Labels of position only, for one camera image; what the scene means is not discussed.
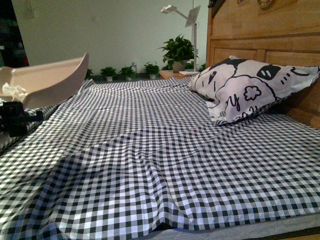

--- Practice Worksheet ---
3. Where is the wooden headboard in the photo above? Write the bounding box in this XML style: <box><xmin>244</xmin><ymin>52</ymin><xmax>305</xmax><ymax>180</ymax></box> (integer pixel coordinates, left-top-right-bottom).
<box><xmin>205</xmin><ymin>0</ymin><xmax>320</xmax><ymax>130</ymax></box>

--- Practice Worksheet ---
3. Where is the cartoon print pillow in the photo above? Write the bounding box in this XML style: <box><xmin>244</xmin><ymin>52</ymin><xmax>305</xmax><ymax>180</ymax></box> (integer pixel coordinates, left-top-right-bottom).
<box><xmin>189</xmin><ymin>56</ymin><xmax>320</xmax><ymax>126</ymax></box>

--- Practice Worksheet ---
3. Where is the beige plastic dustpan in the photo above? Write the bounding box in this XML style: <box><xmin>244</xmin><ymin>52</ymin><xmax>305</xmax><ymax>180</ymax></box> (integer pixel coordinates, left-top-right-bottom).
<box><xmin>0</xmin><ymin>53</ymin><xmax>90</xmax><ymax>109</ymax></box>

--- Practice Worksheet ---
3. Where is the large potted green plant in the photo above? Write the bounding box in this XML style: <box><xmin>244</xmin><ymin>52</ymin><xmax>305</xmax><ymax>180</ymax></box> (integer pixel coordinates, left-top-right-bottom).
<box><xmin>159</xmin><ymin>35</ymin><xmax>194</xmax><ymax>73</ymax></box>

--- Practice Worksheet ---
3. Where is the black white checkered bedsheet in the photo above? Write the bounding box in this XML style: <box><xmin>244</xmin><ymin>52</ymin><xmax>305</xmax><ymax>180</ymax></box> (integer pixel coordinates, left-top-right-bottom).
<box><xmin>0</xmin><ymin>79</ymin><xmax>320</xmax><ymax>240</ymax></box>

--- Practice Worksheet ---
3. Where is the small potted plant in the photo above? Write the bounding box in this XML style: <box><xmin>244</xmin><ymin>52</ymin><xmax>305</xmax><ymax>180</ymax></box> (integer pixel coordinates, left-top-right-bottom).
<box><xmin>119</xmin><ymin>66</ymin><xmax>137</xmax><ymax>81</ymax></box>
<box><xmin>144</xmin><ymin>62</ymin><xmax>160</xmax><ymax>80</ymax></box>
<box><xmin>100</xmin><ymin>66</ymin><xmax>117</xmax><ymax>82</ymax></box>
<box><xmin>85</xmin><ymin>68</ymin><xmax>93</xmax><ymax>80</ymax></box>

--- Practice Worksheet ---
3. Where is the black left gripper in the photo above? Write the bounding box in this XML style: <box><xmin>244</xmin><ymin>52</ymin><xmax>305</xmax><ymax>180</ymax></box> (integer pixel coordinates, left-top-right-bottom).
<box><xmin>0</xmin><ymin>101</ymin><xmax>43</xmax><ymax>137</ymax></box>

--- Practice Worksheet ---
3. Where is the far wooden nightstand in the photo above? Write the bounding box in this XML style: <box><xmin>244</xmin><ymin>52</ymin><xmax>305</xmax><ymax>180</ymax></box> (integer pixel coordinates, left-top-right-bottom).
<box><xmin>159</xmin><ymin>70</ymin><xmax>198</xmax><ymax>79</ymax></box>

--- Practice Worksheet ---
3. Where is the white paper ball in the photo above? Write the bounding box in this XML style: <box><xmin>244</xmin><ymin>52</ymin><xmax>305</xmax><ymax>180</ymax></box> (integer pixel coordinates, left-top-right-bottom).
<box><xmin>2</xmin><ymin>82</ymin><xmax>28</xmax><ymax>102</ymax></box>

